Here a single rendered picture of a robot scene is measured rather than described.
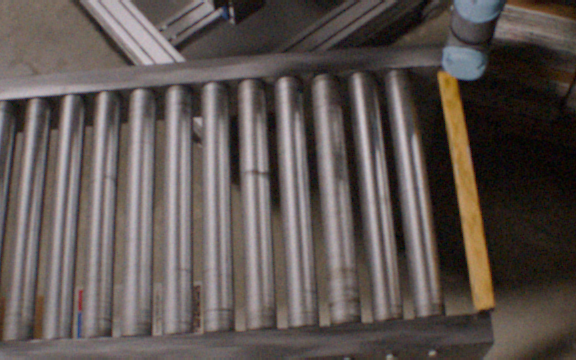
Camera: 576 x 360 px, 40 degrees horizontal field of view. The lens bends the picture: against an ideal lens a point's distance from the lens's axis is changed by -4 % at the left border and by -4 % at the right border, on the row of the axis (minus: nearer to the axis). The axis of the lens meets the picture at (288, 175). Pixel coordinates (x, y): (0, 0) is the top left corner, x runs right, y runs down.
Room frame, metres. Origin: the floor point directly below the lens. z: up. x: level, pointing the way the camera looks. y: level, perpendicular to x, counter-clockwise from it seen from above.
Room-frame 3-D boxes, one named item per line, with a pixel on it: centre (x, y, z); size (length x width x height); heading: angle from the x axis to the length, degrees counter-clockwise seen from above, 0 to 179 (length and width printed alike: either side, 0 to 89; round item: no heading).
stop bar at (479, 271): (0.55, -0.28, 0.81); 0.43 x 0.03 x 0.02; 177
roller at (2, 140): (0.60, 0.51, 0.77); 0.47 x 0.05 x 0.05; 177
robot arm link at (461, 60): (0.78, -0.33, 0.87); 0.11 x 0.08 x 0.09; 157
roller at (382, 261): (0.57, -0.14, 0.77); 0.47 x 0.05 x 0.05; 177
